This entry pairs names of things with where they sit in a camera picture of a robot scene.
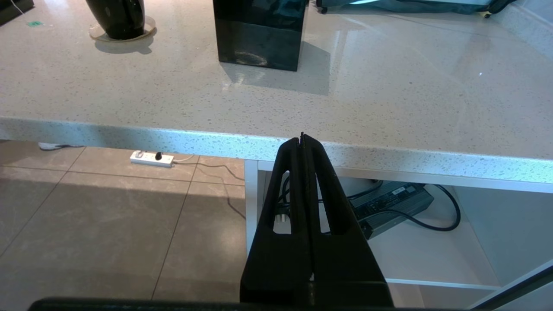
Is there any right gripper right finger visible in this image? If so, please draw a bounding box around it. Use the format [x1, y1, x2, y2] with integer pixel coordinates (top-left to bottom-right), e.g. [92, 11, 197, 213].
[302, 133, 394, 308]

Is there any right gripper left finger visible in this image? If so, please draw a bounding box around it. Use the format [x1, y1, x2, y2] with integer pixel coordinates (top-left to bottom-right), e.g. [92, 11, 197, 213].
[240, 137, 313, 304]

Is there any grey power adapter brick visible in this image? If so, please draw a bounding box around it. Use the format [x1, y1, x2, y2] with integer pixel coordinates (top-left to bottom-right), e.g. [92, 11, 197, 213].
[348, 181, 435, 239]

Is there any white counter cabinet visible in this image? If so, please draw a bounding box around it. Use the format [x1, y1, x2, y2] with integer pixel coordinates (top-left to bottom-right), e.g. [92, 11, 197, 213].
[244, 159, 553, 311]

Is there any white power strip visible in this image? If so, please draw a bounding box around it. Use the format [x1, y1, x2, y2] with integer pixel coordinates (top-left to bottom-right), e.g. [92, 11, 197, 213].
[130, 149, 175, 168]

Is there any black tissue box white lid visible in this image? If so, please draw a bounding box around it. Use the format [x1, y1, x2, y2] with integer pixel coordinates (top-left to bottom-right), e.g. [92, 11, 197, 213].
[213, 0, 310, 72]

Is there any clear round coaster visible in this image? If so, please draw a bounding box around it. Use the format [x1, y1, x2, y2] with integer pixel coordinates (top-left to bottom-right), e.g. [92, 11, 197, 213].
[89, 15, 157, 42]

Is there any black ceramic mug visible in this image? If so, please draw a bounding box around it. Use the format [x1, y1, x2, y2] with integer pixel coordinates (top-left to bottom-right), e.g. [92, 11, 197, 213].
[86, 0, 146, 39]

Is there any black looped power cable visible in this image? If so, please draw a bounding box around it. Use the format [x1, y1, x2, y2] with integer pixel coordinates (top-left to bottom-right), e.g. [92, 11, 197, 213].
[276, 173, 462, 232]

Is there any white floor cord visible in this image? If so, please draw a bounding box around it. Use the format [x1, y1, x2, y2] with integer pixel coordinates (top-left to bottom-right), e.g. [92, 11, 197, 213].
[38, 142, 85, 151]

